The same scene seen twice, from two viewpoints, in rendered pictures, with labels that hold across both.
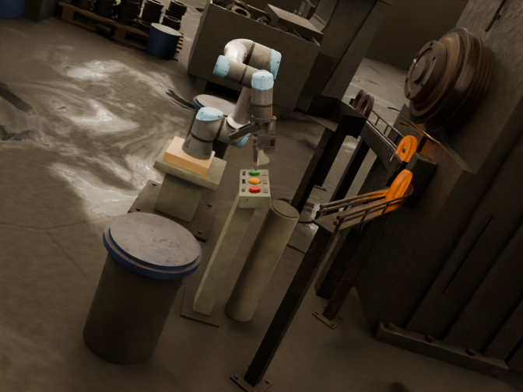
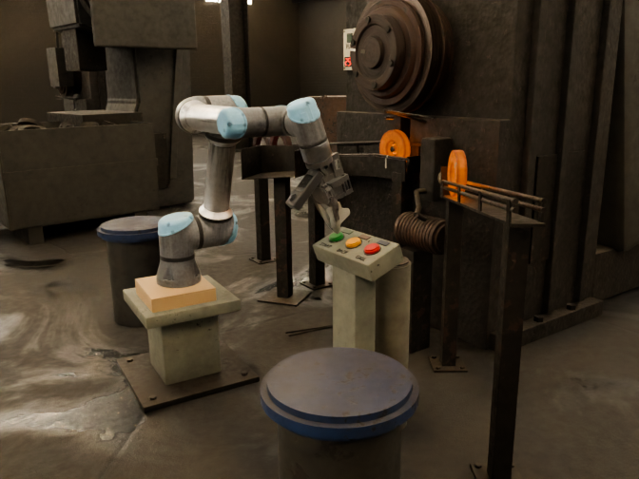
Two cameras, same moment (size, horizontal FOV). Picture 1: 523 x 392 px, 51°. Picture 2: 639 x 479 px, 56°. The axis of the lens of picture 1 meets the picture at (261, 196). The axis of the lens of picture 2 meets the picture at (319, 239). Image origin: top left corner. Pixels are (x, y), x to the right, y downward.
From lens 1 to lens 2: 0.97 m
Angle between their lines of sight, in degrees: 24
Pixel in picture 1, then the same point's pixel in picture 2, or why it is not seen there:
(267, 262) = (404, 335)
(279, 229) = (402, 285)
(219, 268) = not seen: hidden behind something
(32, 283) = not seen: outside the picture
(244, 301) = not seen: hidden behind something
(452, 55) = (405, 18)
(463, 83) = (435, 39)
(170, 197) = (183, 356)
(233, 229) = (362, 317)
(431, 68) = (393, 41)
